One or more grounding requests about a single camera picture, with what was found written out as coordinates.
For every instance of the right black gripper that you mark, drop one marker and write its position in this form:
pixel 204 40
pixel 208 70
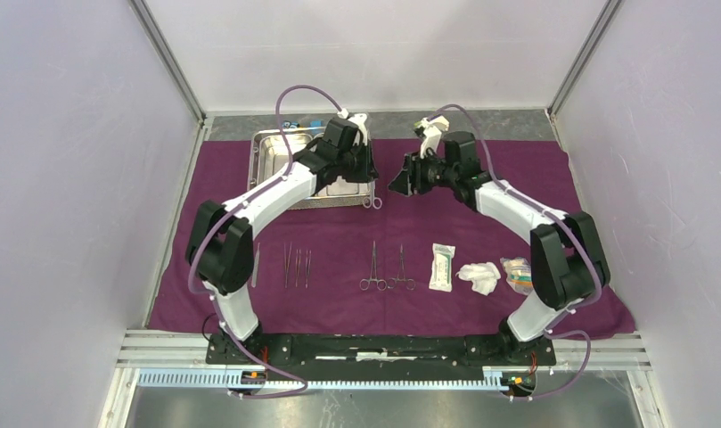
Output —
pixel 411 175

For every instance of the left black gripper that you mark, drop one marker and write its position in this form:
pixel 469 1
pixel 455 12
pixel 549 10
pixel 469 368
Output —
pixel 368 171

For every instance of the steel surgical scissors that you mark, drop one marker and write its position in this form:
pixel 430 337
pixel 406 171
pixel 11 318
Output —
pixel 371 199

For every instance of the steel surgical tray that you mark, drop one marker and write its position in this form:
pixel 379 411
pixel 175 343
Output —
pixel 269 154

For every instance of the purple cloth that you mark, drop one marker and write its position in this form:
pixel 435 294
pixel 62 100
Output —
pixel 340 241

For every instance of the steel forceps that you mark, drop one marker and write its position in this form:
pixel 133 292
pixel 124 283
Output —
pixel 287 250
pixel 298 260

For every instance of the white suture packet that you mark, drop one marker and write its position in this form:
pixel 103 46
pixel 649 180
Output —
pixel 441 267

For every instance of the white gauze wad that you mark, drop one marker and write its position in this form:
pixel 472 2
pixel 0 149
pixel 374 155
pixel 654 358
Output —
pixel 483 276

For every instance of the clear bag of supplies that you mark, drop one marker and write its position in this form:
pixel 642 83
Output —
pixel 518 275

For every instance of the steel scalpel handle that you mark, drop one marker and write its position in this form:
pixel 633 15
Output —
pixel 254 276

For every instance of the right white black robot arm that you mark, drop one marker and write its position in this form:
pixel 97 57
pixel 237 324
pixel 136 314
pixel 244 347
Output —
pixel 569 265

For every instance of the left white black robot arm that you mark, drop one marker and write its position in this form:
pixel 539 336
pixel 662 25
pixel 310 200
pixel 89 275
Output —
pixel 221 250

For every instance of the green white toy block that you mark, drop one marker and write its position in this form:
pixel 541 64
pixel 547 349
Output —
pixel 436 121

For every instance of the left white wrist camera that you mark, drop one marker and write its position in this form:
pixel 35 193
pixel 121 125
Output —
pixel 360 120

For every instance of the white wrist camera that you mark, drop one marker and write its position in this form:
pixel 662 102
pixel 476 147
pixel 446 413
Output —
pixel 430 140
pixel 360 120

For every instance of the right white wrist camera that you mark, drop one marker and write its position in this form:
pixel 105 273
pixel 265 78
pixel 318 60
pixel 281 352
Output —
pixel 430 140

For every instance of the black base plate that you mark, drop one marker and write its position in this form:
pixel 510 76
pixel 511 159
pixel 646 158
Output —
pixel 472 350

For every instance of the blue toothed cable rail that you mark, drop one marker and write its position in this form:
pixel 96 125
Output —
pixel 236 379

